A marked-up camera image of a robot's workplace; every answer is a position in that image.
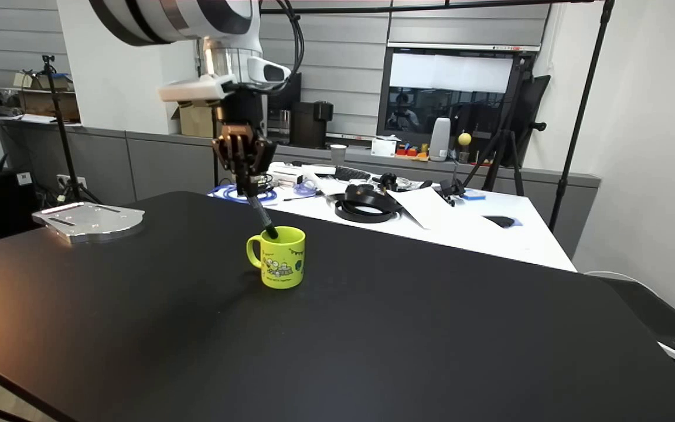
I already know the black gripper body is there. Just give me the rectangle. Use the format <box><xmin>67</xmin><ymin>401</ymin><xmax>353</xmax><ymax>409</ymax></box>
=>
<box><xmin>223</xmin><ymin>91</ymin><xmax>268</xmax><ymax>137</ymax></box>

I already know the yellow cartoon print mug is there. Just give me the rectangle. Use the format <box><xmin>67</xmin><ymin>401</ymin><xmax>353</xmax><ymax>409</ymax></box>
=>
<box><xmin>244</xmin><ymin>224</ymin><xmax>308</xmax><ymax>292</ymax></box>

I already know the black computer monitor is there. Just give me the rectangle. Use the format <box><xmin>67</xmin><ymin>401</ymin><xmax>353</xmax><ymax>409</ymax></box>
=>
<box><xmin>265</xmin><ymin>73</ymin><xmax>304</xmax><ymax>147</ymax></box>

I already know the brown cardboard box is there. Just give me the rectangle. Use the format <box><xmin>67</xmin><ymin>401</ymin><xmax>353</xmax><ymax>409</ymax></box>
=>
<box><xmin>171</xmin><ymin>98</ymin><xmax>223</xmax><ymax>139</ymax></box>

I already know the grey cabinet counter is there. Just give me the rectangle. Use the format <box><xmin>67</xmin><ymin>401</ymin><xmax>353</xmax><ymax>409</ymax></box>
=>
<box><xmin>0</xmin><ymin>114</ymin><xmax>601</xmax><ymax>237</ymax></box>

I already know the slim black light stand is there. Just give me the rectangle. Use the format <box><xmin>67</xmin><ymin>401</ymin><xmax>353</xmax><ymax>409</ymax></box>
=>
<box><xmin>39</xmin><ymin>54</ymin><xmax>93</xmax><ymax>206</ymax></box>

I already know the white plastic bottle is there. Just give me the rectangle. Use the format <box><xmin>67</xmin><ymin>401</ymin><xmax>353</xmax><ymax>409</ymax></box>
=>
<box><xmin>428</xmin><ymin>114</ymin><xmax>455</xmax><ymax>162</ymax></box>

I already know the yellow ball on black stand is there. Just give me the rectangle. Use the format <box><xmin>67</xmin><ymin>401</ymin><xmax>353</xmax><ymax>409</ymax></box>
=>
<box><xmin>438</xmin><ymin>131</ymin><xmax>476</xmax><ymax>196</ymax></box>

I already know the black diagonal pole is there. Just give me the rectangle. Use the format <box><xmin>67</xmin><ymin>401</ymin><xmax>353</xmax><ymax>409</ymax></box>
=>
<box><xmin>545</xmin><ymin>0</ymin><xmax>616</xmax><ymax>231</ymax></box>

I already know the bright blue cable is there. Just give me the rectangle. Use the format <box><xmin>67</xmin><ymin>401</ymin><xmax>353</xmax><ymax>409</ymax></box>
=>
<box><xmin>205</xmin><ymin>183</ymin><xmax>277</xmax><ymax>206</ymax></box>

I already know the black coiled cable ring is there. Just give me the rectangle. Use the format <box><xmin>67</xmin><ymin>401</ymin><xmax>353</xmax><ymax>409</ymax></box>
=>
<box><xmin>333</xmin><ymin>183</ymin><xmax>400</xmax><ymax>224</ymax></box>

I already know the tall black camera tripod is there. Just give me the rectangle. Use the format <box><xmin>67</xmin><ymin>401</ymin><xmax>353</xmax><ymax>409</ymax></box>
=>
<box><xmin>461</xmin><ymin>54</ymin><xmax>553</xmax><ymax>196</ymax></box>

